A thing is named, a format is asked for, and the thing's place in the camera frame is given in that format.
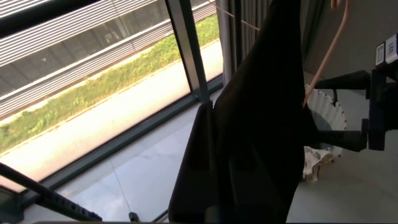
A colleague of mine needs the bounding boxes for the white laundry basket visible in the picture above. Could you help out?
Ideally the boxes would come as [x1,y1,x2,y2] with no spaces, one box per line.
[303,83,348,160]

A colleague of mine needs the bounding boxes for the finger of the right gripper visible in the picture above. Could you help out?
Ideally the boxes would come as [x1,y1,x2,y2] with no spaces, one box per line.
[313,70,373,91]
[317,129,370,153]

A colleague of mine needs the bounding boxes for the cream printed garment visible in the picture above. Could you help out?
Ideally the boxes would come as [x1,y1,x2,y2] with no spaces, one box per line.
[303,145,334,183]

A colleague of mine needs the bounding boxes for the black t-shirt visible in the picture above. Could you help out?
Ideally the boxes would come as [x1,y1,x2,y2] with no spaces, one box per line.
[213,0,320,223]

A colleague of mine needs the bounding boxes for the window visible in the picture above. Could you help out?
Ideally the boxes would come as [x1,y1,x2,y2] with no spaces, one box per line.
[0,0,225,215]

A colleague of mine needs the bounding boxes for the grey curtain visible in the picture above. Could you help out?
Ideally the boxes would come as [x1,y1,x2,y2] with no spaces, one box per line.
[215,0,327,87]

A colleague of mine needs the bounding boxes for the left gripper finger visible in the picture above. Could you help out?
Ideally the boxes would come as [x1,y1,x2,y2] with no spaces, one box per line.
[167,100,219,223]

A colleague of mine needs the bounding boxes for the pink clothes hanger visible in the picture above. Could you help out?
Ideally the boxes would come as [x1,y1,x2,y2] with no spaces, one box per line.
[302,0,352,108]
[215,5,261,32]

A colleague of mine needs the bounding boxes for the black cable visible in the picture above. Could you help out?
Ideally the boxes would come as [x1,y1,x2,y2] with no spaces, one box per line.
[0,162,103,222]

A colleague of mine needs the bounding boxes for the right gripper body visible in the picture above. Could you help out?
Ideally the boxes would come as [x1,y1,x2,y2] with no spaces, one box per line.
[360,68,398,152]

